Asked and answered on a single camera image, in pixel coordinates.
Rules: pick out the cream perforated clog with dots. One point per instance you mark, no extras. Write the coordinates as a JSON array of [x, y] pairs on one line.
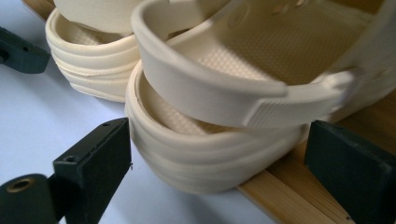
[[93, 62], [199, 93]]

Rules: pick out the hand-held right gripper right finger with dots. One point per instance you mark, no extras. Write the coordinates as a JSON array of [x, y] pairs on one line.
[[351, 174]]

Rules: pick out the three-tier wooden shoe rack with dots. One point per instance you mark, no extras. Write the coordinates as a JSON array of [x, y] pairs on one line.
[[311, 199]]

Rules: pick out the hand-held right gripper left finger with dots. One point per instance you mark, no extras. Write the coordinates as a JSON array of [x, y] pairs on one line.
[[93, 168]]

